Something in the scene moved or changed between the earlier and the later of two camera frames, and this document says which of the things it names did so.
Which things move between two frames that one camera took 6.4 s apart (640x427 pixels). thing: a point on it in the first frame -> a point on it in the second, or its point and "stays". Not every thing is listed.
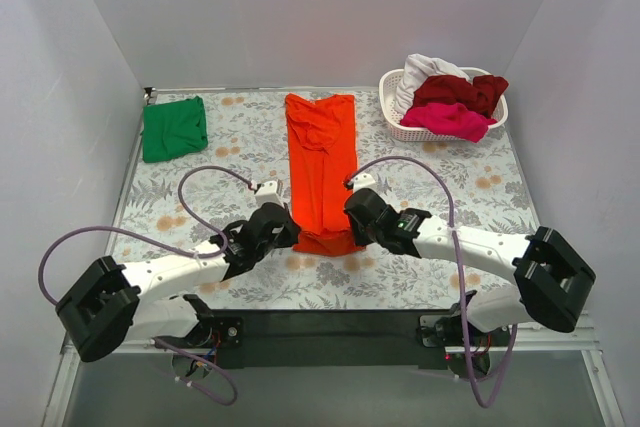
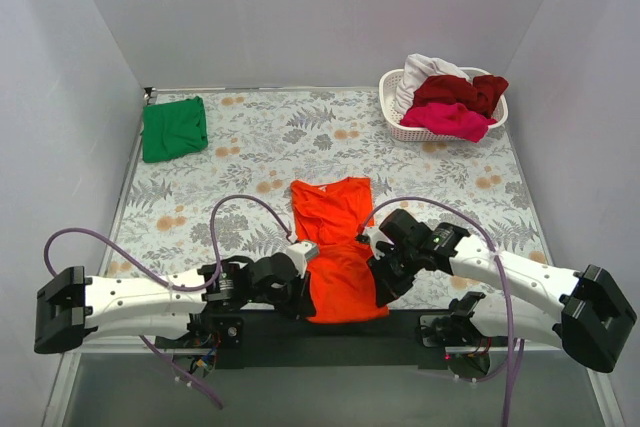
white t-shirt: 416,69 stays
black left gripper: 284,226 -> 304,298
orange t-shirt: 321,158 -> 330,215
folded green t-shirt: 173,127 stays
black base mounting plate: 425,338 stays
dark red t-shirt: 479,94 stays
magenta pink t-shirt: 452,119 stays
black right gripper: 355,220 -> 386,276
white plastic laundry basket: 389,85 stays
